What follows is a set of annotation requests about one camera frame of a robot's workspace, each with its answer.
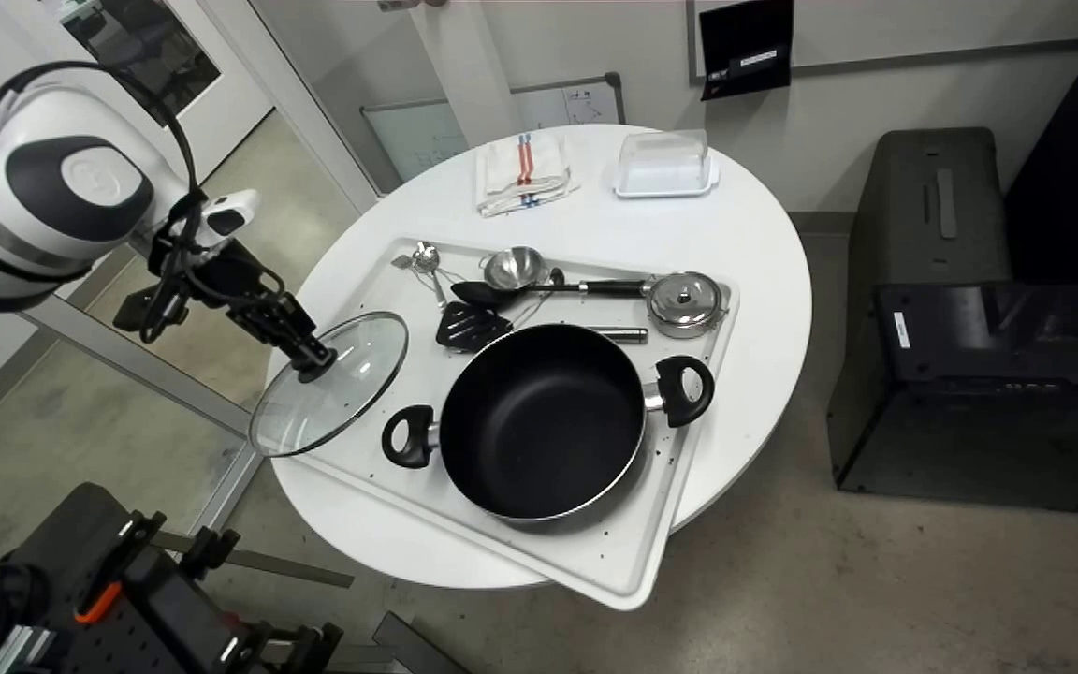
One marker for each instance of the black slotted spatula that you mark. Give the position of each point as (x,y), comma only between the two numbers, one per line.
(471,327)

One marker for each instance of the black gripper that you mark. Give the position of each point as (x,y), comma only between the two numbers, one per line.
(254,296)

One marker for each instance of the dark tilted board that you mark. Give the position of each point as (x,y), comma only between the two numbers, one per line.
(149,51)

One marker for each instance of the framed glass panel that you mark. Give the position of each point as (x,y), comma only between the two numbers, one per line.
(430,132)

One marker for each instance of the steel ladle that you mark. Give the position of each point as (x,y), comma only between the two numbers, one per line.
(515,267)

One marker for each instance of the black serving spoon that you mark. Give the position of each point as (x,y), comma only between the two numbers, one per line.
(562,288)

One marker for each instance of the black cabinet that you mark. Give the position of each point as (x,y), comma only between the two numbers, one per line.
(976,398)

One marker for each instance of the round white table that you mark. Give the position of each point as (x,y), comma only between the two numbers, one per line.
(749,248)

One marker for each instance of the black wall sign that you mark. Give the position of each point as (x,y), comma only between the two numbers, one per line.
(745,42)

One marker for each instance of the white plastic tray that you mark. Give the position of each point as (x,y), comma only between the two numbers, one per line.
(601,548)

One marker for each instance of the small steel spoon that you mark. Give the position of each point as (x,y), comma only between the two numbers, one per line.
(422,258)

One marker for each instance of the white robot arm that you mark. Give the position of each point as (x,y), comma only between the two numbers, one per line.
(53,200)

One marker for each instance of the clear plastic container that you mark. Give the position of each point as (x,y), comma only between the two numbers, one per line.
(666,171)

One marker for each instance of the glass lid with black knob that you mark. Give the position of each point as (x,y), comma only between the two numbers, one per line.
(354,388)

